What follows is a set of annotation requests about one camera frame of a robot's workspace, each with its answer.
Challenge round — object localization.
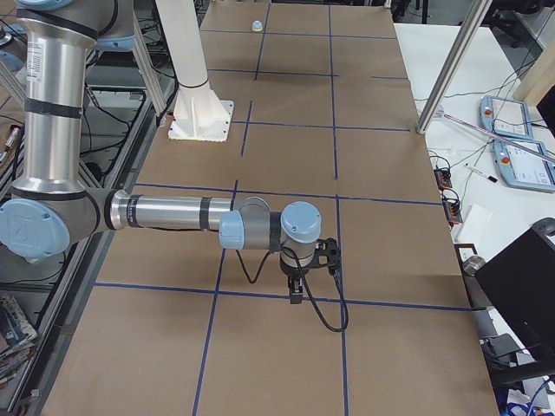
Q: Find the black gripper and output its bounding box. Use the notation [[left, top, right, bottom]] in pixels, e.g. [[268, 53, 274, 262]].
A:
[[280, 260, 303, 304]]

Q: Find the orange black connector box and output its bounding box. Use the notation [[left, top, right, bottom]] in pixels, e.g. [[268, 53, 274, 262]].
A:
[[434, 167, 452, 191]]

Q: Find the white paper sheet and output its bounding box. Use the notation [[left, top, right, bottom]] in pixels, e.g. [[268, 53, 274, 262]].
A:
[[454, 204, 493, 246]]

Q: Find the black marker pen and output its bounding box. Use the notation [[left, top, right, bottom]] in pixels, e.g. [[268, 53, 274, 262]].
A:
[[465, 164, 499, 183]]

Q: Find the black computer monitor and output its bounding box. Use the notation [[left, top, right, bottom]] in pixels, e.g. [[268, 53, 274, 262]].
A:
[[475, 218, 554, 361]]

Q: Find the lower blue teach pendant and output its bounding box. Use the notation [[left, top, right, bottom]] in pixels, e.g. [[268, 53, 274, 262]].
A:
[[493, 140, 554, 193]]

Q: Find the blue teach pendant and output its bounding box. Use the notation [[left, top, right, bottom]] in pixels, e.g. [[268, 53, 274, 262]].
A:
[[493, 140, 554, 193], [479, 95, 533, 140]]

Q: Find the upper blue teach pendant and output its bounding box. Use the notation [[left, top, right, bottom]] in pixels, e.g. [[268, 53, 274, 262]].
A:
[[479, 95, 533, 140]]

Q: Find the stack of books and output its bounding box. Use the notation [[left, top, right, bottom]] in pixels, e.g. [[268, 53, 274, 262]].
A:
[[1, 292, 39, 388]]

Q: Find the black camera cable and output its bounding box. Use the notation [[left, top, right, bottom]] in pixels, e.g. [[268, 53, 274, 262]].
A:
[[236, 249, 349, 334]]

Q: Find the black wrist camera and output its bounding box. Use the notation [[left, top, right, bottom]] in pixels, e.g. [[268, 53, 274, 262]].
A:
[[310, 237, 342, 276]]

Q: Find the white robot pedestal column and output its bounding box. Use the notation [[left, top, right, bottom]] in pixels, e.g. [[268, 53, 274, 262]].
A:
[[156, 0, 234, 142]]

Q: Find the aluminium frame post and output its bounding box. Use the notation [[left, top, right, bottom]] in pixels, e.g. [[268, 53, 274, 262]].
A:
[[415, 0, 493, 134]]

